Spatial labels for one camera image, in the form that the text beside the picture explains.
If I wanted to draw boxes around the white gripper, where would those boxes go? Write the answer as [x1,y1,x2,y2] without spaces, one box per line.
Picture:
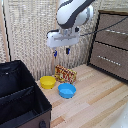
[45,27,81,59]

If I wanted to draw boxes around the brown fabric drawer front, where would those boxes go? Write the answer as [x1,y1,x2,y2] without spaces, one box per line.
[94,13,128,51]
[89,41,128,81]

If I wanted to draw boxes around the woven folding screen panel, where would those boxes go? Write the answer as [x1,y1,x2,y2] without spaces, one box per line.
[55,0,128,72]
[2,0,58,82]

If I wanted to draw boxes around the red yellow snack box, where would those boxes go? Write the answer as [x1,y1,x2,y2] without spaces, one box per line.
[54,64,78,85]

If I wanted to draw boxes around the yellow bowl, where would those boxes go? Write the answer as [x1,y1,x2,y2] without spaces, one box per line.
[39,75,57,90]

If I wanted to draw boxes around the blue bowl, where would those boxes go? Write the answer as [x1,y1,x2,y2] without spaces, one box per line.
[57,82,77,100]

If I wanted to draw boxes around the black fabric storage box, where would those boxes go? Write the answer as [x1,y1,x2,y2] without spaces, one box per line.
[0,59,53,128]

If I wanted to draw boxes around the dark drawer cabinet frame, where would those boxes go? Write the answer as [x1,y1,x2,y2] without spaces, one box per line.
[86,9,128,85]

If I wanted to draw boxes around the silver drawer handle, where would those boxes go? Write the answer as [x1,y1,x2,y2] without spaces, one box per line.
[105,28,128,37]
[97,54,123,67]

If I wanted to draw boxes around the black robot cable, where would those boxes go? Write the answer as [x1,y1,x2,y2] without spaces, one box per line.
[79,15,128,38]

